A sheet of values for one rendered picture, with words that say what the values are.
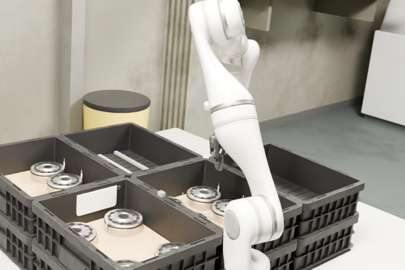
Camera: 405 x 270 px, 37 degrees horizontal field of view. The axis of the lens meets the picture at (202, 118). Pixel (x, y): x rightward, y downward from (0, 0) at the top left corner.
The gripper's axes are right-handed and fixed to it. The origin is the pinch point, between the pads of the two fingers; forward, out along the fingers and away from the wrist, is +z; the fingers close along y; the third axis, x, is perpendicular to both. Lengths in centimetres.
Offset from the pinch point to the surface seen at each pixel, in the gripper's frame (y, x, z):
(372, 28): 436, 226, 22
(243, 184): 9.7, 1.5, 9.5
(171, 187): -3.4, 18.5, 13.7
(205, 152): 57, 67, 31
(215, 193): 5.9, 9.0, 14.2
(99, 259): -49, -12, 8
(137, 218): -23.2, 9.0, 14.5
